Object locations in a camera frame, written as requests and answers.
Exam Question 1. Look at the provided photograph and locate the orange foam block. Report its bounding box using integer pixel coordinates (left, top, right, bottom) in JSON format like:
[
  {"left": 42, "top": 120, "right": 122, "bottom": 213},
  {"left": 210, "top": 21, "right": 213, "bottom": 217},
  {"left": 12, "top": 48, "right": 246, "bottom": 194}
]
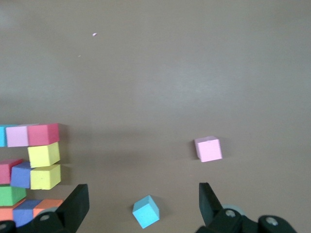
[
  {"left": 0, "top": 199, "right": 26, "bottom": 222},
  {"left": 32, "top": 199, "right": 65, "bottom": 218}
]

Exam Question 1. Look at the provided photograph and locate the pink foam block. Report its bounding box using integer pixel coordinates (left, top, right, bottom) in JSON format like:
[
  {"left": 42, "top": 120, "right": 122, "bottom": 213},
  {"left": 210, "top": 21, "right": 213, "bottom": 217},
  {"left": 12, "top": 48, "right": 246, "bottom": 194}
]
[
  {"left": 193, "top": 135, "right": 224, "bottom": 163},
  {"left": 5, "top": 125, "right": 30, "bottom": 148}
]

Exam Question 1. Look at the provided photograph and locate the green foam block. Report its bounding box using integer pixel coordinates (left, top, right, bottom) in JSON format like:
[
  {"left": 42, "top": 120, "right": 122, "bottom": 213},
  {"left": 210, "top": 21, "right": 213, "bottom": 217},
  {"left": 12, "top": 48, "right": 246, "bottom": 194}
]
[{"left": 0, "top": 185, "right": 27, "bottom": 207}]

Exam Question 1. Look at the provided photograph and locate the purple foam block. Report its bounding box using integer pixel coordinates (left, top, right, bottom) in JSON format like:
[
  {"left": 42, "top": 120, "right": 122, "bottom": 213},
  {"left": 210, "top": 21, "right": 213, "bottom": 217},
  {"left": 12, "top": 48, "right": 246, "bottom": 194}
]
[
  {"left": 12, "top": 199, "right": 42, "bottom": 228},
  {"left": 10, "top": 161, "right": 33, "bottom": 189}
]

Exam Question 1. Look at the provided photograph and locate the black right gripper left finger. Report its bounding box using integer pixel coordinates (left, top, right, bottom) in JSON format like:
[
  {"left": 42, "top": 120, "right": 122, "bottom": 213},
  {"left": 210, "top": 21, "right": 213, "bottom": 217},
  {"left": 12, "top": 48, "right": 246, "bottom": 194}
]
[{"left": 55, "top": 183, "right": 90, "bottom": 233}]

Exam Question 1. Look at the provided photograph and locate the yellow foam block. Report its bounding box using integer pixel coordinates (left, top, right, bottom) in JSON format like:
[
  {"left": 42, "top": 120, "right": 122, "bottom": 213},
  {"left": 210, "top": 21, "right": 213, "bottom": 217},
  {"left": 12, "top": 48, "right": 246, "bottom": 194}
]
[
  {"left": 27, "top": 142, "right": 61, "bottom": 169},
  {"left": 30, "top": 164, "right": 62, "bottom": 191}
]

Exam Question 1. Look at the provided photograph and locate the red foam block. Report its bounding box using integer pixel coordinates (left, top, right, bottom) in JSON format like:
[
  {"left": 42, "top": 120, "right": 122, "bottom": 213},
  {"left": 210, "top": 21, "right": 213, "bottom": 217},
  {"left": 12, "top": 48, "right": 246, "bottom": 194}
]
[
  {"left": 27, "top": 122, "right": 61, "bottom": 147},
  {"left": 0, "top": 158, "right": 24, "bottom": 185}
]

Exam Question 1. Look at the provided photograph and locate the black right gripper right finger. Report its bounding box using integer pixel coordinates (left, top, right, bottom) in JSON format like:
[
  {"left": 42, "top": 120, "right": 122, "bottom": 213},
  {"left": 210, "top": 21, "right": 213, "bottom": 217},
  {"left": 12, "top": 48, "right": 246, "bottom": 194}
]
[{"left": 198, "top": 182, "right": 225, "bottom": 228}]

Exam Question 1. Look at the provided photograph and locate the cyan foam block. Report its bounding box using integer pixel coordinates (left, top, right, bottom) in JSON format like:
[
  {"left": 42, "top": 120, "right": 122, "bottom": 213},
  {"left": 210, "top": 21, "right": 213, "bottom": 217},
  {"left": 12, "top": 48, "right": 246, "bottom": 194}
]
[
  {"left": 0, "top": 124, "right": 7, "bottom": 148},
  {"left": 132, "top": 195, "right": 161, "bottom": 230}
]

